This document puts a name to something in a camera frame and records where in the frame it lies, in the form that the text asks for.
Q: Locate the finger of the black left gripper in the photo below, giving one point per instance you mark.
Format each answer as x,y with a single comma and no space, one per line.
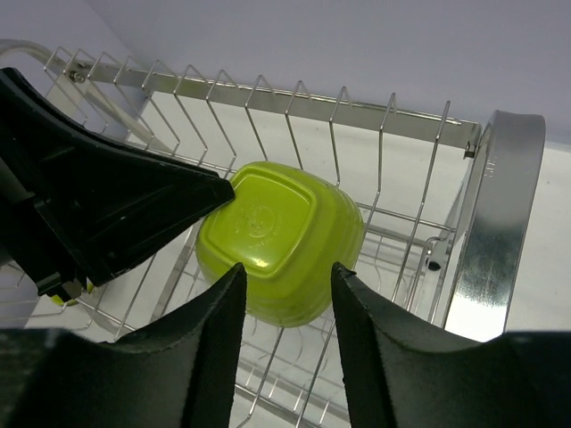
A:
80,207

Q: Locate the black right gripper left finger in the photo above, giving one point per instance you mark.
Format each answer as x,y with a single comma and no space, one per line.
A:
178,371

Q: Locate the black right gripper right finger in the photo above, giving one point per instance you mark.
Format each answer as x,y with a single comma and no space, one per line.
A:
401,371

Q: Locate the green round bowl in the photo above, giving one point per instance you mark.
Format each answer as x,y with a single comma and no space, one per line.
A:
70,291

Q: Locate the stainless steel dish rack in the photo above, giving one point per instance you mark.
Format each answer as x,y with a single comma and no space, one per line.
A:
445,202

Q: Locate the green square bowl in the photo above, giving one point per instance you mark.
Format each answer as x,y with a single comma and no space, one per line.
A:
288,228

